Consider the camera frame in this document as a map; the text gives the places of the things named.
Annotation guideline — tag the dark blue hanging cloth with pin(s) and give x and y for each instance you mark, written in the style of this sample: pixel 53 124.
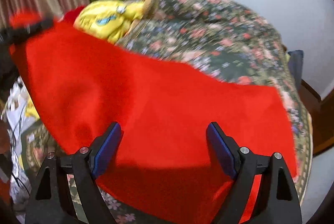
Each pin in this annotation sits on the dark blue hanging cloth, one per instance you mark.
pixel 295 65

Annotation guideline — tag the red hooded sweatshirt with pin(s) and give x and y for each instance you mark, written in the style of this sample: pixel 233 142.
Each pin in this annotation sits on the red hooded sweatshirt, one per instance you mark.
pixel 164 165

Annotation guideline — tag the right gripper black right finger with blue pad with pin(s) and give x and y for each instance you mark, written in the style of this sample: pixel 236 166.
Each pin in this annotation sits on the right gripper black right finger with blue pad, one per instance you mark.
pixel 277 200

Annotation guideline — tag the brown wooden door frame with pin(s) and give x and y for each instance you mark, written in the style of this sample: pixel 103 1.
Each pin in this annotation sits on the brown wooden door frame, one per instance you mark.
pixel 321 111

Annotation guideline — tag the yellow cartoon print garment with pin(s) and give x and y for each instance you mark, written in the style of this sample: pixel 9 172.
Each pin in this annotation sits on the yellow cartoon print garment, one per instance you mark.
pixel 109 19

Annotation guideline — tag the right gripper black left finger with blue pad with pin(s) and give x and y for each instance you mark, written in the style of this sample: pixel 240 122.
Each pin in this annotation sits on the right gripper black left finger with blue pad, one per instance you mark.
pixel 50 199

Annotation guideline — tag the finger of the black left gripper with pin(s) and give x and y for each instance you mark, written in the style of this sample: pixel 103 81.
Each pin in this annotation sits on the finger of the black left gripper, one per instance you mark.
pixel 19 35

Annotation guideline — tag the floral green bedspread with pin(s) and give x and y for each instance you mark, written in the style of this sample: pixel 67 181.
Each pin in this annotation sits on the floral green bedspread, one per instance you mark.
pixel 228 42

